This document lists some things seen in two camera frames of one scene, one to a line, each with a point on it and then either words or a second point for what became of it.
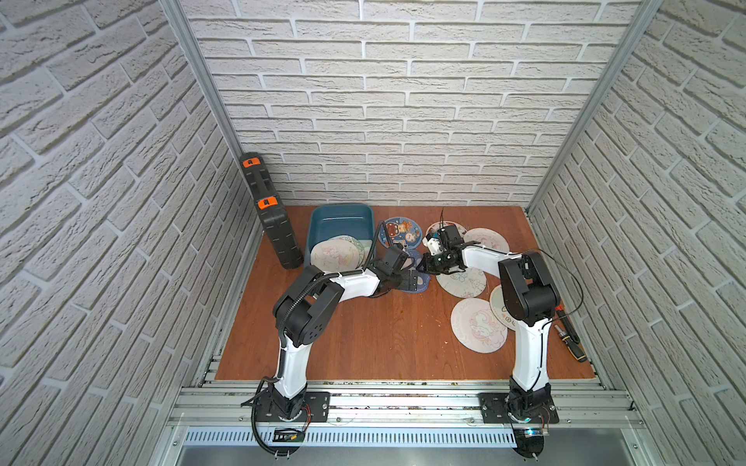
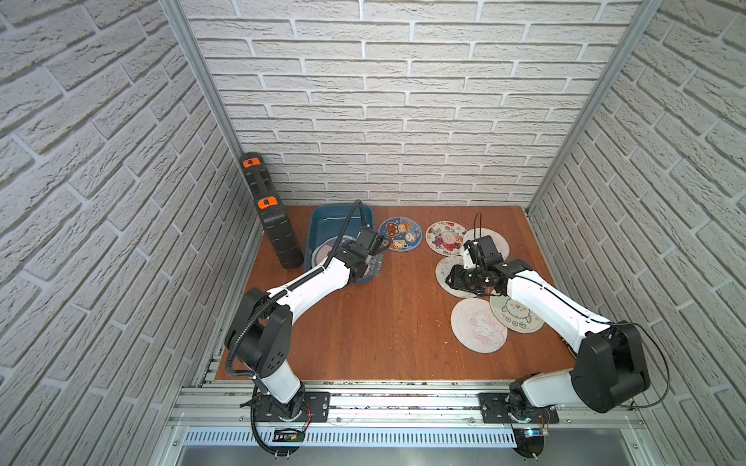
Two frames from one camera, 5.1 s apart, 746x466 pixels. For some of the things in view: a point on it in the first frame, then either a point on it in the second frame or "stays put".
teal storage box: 328,220 stays put
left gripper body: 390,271 → 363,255
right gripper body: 438,263 → 468,280
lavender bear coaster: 423,278 → 323,248
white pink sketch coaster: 488,237 stays put
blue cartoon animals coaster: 400,230 stays put
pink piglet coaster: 475,327 stays put
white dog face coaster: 499,311 stays put
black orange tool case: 271,210 stays put
